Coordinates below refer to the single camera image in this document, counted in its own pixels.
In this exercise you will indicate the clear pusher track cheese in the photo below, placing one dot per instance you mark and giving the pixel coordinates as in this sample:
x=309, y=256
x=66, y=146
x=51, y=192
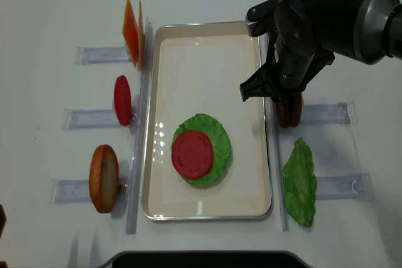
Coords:
x=87, y=56

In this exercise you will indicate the upright green lettuce leaf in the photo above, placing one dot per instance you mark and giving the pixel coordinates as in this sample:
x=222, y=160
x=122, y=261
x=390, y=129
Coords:
x=300, y=184

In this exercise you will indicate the upright red tomato slice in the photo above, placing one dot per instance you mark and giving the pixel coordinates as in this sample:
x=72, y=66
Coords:
x=122, y=101

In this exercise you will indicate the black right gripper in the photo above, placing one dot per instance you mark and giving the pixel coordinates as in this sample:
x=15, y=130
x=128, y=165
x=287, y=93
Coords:
x=304, y=36

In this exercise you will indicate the bread bun slice left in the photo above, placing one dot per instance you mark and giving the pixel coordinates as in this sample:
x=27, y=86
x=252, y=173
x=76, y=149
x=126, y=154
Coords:
x=104, y=178

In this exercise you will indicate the brown meat patty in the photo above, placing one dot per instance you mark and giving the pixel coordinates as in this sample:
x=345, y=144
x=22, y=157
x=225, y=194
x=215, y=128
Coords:
x=282, y=113

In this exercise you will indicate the cream metal tray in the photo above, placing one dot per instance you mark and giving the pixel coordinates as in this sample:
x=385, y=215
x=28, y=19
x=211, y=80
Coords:
x=198, y=69

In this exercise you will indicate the red tomato slice on tray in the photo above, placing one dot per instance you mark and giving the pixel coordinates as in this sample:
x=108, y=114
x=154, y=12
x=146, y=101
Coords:
x=192, y=154

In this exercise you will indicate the green lettuce leaf on tray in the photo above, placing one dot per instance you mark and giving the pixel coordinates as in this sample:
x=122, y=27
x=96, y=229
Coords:
x=220, y=142

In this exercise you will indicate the clear pusher track tomato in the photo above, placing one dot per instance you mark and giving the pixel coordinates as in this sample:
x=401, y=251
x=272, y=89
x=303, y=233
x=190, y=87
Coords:
x=89, y=119

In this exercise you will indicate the clear pusher track left bun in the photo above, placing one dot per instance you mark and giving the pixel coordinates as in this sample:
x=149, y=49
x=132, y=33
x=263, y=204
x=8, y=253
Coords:
x=69, y=191

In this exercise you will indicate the brown object left edge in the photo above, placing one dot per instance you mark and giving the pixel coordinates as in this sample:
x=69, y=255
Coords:
x=3, y=219

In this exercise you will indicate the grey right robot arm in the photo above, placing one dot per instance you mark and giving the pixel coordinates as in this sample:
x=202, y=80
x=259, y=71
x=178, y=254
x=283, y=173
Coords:
x=377, y=32

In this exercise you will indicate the right orange cheese slice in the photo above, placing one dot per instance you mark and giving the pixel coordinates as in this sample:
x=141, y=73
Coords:
x=140, y=37

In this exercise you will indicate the clear pusher track lettuce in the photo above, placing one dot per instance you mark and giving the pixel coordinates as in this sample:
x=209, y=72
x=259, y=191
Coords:
x=350, y=187

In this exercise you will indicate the orange cheese slice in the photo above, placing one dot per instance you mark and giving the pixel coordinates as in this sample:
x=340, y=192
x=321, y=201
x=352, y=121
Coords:
x=140, y=37
x=130, y=32

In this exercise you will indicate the clear pusher track patties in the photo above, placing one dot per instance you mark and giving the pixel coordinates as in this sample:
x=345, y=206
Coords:
x=339, y=113

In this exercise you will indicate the black base bottom edge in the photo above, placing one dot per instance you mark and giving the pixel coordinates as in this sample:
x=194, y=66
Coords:
x=207, y=259

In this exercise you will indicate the left orange cheese slice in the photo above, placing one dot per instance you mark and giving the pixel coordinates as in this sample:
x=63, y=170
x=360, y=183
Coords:
x=130, y=32

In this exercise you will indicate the right dark meat patty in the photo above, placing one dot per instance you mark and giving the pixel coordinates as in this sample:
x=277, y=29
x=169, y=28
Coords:
x=296, y=106

